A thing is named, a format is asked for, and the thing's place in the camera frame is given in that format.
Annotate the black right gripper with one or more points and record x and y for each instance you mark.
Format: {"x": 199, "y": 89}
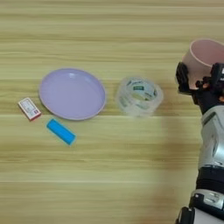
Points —
{"x": 208, "y": 97}

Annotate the pink plastic cup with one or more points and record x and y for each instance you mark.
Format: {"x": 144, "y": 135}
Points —
{"x": 201, "y": 67}

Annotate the clear tape roll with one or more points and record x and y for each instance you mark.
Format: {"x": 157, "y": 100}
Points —
{"x": 124, "y": 102}

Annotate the blue rectangular bar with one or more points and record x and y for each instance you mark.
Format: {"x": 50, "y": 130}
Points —
{"x": 60, "y": 131}

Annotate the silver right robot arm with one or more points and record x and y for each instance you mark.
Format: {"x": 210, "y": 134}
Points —
{"x": 211, "y": 140}

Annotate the black box with white label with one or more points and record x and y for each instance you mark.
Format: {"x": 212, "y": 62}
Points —
{"x": 218, "y": 75}

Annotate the purple round plate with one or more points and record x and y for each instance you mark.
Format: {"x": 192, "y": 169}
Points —
{"x": 73, "y": 93}

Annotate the small red white box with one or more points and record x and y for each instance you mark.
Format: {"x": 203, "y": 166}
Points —
{"x": 29, "y": 108}

